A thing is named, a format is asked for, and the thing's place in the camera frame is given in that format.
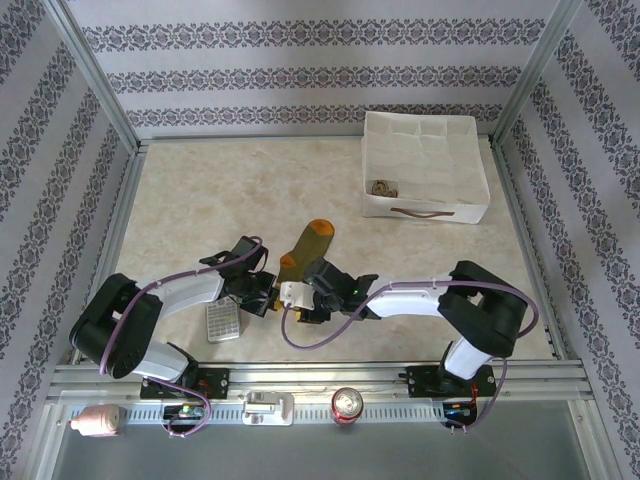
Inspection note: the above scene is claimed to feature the white scientific calculator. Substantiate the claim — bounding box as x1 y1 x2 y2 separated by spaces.
205 295 242 345

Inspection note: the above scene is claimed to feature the green striped sock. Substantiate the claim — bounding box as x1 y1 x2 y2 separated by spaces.
277 218 337 286

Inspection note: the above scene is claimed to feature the brown argyle sock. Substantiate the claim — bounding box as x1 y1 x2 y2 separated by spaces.
369 178 401 199

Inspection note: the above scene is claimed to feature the red soda can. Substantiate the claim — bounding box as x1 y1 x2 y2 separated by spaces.
330 386 365 427

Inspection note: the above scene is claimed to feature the small circuit board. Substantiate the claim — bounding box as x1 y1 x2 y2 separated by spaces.
162 403 206 421
442 402 477 422

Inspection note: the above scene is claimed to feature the white divided organizer box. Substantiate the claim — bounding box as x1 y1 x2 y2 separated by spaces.
360 110 491 226

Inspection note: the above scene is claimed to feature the pink plastic bottle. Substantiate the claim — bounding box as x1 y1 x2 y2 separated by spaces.
68 404 121 439

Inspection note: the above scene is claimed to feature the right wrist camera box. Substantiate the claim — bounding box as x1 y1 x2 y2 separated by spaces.
278 280 317 309

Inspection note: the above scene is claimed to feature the aluminium front frame rail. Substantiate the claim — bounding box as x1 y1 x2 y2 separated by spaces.
47 363 594 404

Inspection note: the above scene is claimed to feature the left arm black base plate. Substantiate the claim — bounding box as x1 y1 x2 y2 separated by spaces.
141 367 231 400

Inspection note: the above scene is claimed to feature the white plastic bracket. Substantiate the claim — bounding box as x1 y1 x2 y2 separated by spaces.
242 391 295 427

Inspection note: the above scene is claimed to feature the brown box handle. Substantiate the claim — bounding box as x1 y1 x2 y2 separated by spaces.
390 206 455 220

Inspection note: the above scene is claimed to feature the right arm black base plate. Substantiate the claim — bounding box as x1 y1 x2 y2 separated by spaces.
405 364 499 400

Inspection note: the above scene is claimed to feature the slotted cable duct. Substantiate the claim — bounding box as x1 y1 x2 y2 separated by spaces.
67 402 481 426

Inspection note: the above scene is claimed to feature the aluminium side rail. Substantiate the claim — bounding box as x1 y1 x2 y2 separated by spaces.
69 147 149 366
489 142 576 361

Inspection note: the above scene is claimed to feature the aluminium back rail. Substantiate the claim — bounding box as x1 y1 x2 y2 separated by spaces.
137 133 374 151

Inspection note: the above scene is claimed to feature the aluminium frame post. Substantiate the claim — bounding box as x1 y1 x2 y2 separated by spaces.
489 0 586 149
42 0 144 154

